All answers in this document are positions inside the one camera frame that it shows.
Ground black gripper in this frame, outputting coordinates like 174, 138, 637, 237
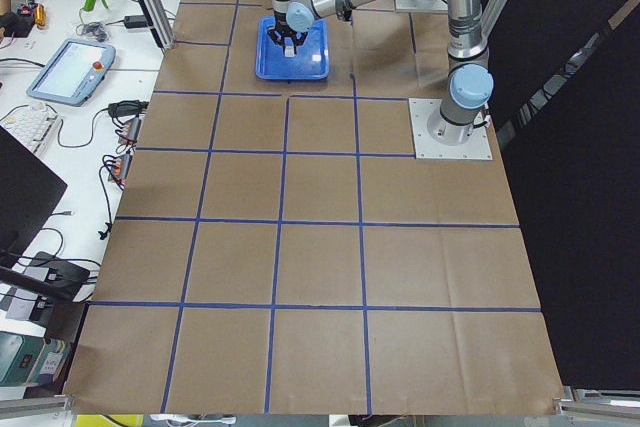
267, 14, 308, 55

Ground blue plastic tray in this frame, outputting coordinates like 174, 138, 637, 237
255, 16, 330, 81

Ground black power adapter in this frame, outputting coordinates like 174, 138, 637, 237
123, 15, 149, 29

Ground teach pendant tablet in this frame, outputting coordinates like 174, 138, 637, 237
26, 38, 116, 107

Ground white keyboard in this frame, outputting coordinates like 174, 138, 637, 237
1, 104, 61, 157

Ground black monitor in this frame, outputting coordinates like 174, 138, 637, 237
0, 128, 67, 267

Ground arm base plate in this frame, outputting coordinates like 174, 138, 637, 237
408, 98, 493, 161

